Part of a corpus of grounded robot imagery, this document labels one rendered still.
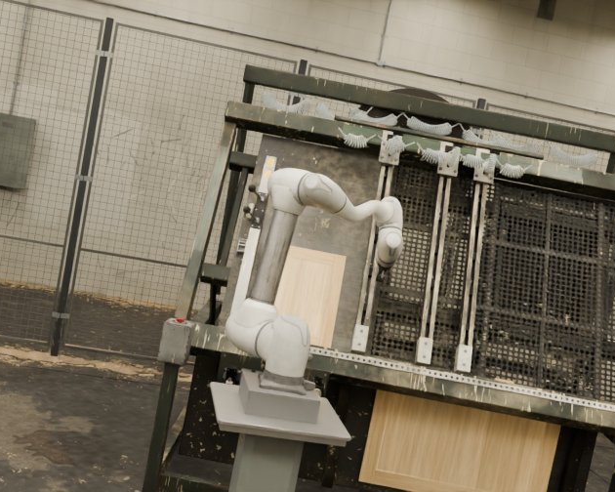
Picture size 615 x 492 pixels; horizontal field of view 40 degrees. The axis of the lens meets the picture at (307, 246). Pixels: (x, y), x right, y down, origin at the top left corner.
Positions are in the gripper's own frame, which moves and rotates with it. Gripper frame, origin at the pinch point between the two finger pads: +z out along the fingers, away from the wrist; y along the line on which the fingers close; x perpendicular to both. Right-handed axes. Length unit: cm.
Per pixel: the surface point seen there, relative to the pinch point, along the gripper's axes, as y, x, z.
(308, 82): 122, 54, 25
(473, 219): 42, -42, 2
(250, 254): 1, 63, 4
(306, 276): -3.9, 34.3, 6.6
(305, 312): -22.2, 31.6, 6.6
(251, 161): 56, 73, 11
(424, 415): -52, -34, 34
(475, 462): -67, -63, 43
